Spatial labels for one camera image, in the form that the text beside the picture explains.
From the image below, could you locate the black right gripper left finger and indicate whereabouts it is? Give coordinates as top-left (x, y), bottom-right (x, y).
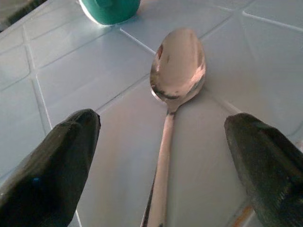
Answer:
top-left (0, 108), bottom-right (102, 227)

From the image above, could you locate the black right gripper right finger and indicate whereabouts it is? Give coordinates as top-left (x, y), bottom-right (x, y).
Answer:
top-left (223, 112), bottom-right (303, 227)

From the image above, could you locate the silver metal spoon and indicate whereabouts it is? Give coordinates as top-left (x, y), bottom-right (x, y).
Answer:
top-left (140, 28), bottom-right (207, 227)

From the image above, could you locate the teal green mug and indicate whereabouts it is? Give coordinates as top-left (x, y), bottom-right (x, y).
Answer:
top-left (78, 0), bottom-right (141, 25)

